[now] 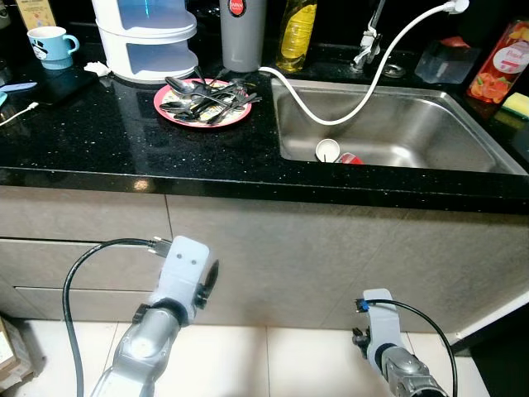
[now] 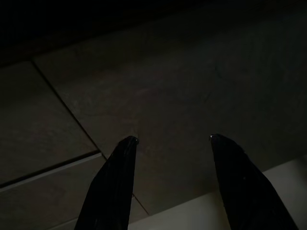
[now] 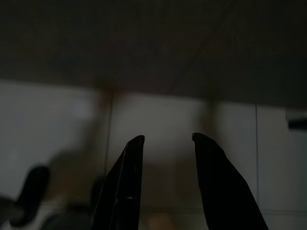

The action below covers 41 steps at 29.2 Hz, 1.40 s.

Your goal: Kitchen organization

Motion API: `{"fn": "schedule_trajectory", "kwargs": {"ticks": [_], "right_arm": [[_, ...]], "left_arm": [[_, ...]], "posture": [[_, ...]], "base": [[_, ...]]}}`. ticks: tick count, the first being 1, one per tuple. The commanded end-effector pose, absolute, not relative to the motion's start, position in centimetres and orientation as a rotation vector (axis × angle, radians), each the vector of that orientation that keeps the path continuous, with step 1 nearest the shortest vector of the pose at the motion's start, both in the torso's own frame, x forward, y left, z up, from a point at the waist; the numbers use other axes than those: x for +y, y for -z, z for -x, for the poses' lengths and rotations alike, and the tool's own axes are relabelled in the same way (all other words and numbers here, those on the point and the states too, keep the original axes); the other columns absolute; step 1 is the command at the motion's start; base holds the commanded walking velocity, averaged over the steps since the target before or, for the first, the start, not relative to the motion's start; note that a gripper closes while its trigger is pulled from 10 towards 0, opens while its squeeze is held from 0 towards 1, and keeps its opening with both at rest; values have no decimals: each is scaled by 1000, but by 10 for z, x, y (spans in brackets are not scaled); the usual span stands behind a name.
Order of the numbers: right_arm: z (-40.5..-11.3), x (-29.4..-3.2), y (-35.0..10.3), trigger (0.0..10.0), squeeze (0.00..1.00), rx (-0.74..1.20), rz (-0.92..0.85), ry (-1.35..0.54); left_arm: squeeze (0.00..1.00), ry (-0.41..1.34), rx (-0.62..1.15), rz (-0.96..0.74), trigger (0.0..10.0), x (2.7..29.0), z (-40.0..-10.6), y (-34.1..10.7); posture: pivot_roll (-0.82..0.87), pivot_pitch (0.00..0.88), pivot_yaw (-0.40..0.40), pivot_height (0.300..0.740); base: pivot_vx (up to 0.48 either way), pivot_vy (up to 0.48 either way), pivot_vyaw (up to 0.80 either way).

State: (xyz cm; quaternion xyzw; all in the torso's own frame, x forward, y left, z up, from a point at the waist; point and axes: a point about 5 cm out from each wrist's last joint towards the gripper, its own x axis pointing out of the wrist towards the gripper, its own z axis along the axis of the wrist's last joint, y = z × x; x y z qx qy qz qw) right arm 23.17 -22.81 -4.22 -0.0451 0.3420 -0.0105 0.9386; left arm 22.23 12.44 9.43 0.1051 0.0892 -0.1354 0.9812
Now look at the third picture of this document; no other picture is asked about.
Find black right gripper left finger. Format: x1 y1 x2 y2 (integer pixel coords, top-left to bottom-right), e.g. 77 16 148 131
92 135 145 230

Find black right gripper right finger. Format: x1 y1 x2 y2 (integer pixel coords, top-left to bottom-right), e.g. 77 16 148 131
191 132 270 230

